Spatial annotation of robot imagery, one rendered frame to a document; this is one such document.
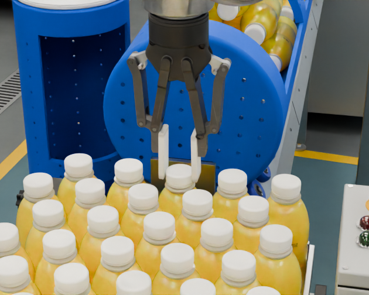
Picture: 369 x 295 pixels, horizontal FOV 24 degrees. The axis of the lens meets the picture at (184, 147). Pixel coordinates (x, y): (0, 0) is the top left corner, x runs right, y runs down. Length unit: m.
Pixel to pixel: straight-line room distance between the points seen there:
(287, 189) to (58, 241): 0.31
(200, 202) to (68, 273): 0.21
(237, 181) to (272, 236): 0.13
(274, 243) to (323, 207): 2.16
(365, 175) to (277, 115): 1.68
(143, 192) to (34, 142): 1.12
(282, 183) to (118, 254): 0.26
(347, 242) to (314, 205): 2.15
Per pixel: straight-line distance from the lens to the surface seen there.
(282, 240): 1.02
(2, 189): 3.32
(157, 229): 1.04
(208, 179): 1.29
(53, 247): 1.02
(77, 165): 1.18
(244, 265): 0.98
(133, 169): 1.16
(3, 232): 1.06
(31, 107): 2.16
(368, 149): 2.90
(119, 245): 1.01
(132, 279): 0.96
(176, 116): 1.32
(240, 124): 1.31
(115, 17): 2.06
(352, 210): 1.10
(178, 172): 1.15
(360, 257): 1.01
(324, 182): 3.33
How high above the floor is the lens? 1.68
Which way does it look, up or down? 28 degrees down
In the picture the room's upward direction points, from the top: straight up
